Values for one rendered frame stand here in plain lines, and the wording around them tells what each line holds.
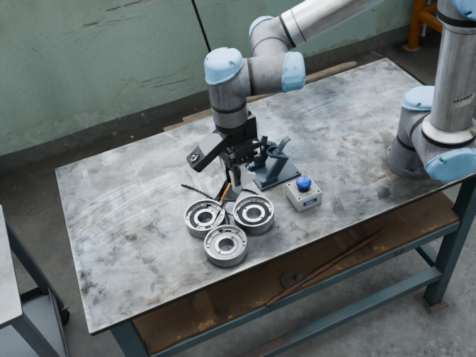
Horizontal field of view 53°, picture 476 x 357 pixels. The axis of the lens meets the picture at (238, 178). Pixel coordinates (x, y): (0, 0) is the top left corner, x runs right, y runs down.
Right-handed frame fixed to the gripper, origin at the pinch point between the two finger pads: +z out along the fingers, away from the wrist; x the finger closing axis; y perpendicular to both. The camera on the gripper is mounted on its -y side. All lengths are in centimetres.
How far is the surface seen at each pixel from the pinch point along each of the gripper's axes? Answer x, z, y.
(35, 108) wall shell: 162, 60, -47
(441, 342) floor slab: -28, 93, 63
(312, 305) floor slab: 8, 93, 29
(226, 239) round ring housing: -5.6, 10.6, -5.5
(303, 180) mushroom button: -2.2, 5.7, 18.7
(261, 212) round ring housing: -2.1, 10.8, 6.1
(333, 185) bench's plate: -1.7, 13.2, 28.4
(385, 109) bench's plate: 18, 13, 61
